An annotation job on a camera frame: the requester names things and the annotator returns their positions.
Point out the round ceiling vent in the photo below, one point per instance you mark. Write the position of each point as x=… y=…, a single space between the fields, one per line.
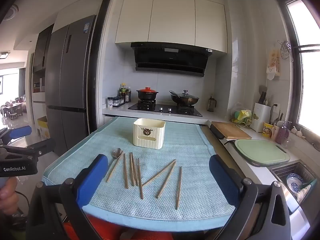
x=11 y=12

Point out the cream ribbed utensil holder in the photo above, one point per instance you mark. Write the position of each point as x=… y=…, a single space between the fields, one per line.
x=149 y=135

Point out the wooden dining table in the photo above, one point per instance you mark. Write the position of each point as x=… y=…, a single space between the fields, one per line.
x=11 y=108

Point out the green plastic cutting board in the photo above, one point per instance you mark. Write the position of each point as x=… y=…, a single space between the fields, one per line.
x=261 y=151

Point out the grey steel refrigerator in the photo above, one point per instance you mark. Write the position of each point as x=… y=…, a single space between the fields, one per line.
x=67 y=85

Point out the yellow printed cup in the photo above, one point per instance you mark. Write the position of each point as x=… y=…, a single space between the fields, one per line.
x=267 y=130

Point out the black range hood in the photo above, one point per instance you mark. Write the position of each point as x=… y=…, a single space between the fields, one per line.
x=172 y=58

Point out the black gas cooktop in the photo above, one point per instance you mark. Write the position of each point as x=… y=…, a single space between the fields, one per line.
x=166 y=108

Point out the tall dark glass cabinet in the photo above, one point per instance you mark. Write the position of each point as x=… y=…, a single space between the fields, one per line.
x=41 y=55

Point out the purple soap bottle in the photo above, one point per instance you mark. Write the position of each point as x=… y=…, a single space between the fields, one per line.
x=282 y=132

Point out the dark glass pitcher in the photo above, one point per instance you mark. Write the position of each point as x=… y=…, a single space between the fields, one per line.
x=211 y=104

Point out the white knife block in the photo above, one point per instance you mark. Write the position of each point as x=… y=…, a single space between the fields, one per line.
x=260 y=117

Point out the blue white patterned bowl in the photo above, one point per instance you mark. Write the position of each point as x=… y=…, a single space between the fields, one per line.
x=295 y=182

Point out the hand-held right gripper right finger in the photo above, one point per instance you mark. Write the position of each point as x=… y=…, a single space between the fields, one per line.
x=223 y=182

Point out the white wall cabinets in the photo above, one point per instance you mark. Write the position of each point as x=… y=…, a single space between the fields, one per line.
x=172 y=22

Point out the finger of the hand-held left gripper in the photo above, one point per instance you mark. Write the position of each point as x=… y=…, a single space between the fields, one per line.
x=21 y=131
x=37 y=147

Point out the yellow cardboard box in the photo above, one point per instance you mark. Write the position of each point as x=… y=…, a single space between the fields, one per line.
x=43 y=127

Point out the dark wok with glass lid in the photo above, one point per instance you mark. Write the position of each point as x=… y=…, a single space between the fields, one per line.
x=184 y=98

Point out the ceiling light panel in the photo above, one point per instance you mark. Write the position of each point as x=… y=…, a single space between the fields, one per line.
x=3 y=55

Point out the teal woven table mat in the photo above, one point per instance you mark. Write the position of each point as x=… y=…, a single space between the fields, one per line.
x=190 y=160

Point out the kitchen window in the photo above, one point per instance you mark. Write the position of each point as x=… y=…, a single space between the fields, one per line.
x=306 y=62

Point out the steel kitchen sink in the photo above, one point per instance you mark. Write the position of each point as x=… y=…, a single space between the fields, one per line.
x=287 y=172

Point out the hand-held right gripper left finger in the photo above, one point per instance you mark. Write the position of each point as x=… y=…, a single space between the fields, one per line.
x=92 y=180

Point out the red cloth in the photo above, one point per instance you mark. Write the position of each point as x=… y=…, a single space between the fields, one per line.
x=107 y=230

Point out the person's left hand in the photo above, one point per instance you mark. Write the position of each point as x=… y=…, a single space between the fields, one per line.
x=8 y=197

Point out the cluster of sauce bottles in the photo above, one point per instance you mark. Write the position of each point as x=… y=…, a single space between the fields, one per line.
x=125 y=93

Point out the black tray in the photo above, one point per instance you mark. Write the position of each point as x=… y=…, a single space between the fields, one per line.
x=217 y=132

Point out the hanging printed oven mitt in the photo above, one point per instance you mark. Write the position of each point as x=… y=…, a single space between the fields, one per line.
x=273 y=65

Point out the wooden cutting board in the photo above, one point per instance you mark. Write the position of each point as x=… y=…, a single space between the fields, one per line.
x=231 y=129

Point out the metal spoon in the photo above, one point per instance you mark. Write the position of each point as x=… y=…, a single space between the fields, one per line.
x=116 y=153

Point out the garlic bulbs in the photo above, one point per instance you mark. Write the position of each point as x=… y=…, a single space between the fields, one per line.
x=298 y=130

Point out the black clay pot red lid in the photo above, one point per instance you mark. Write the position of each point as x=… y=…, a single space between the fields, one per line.
x=147 y=94

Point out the yellow green plastic bags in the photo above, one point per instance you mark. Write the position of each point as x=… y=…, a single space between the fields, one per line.
x=240 y=113

